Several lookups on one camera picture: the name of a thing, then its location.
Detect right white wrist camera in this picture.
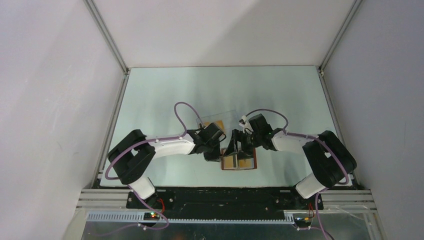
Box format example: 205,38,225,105
239,115,253,132

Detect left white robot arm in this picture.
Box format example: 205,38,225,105
104,123,227,208

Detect small circuit board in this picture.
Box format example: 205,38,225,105
143,212,161,221
294,217,314,225

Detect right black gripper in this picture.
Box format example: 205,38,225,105
223,129,262,161

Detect right small circuit board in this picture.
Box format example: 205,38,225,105
294,217,314,225

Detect gold VIP credit card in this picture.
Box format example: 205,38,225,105
238,158,255,170

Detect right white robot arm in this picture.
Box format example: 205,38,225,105
223,113,357,209

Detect clear plastic card box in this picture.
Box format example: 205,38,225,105
196,110,239,134

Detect grey slotted cable duct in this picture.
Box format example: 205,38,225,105
86,211,295,224

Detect left aluminium frame post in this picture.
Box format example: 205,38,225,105
82,0,130,75

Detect brown leather card holder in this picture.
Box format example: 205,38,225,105
220,149,258,171

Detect left small circuit board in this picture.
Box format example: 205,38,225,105
143,212,161,221

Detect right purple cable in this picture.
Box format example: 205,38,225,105
246,109,351,240

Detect right aluminium frame post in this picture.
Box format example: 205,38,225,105
318,0,364,77

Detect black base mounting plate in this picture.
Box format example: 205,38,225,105
145,187,324,220

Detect aluminium frame post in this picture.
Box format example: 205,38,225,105
82,0,130,75
318,0,364,77

